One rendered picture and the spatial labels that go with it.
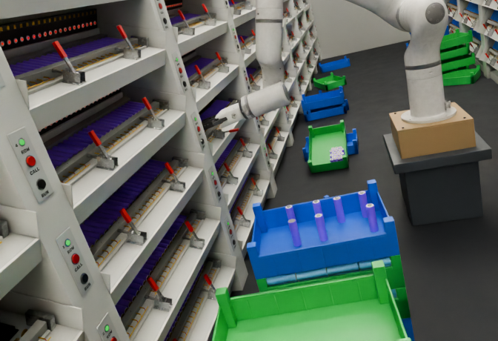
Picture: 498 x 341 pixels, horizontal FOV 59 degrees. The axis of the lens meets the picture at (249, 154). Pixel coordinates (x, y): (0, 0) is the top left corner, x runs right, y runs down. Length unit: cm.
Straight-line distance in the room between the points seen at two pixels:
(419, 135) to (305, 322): 98
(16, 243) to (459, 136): 137
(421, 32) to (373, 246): 86
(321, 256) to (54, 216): 52
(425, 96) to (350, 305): 100
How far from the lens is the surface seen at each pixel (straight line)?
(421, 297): 148
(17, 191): 79
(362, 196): 106
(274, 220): 112
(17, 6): 91
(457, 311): 144
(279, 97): 151
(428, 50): 166
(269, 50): 150
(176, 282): 126
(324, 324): 83
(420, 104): 170
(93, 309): 92
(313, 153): 249
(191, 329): 138
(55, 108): 90
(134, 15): 138
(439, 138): 167
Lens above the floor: 95
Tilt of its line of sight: 19 degrees down
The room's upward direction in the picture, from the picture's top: 16 degrees counter-clockwise
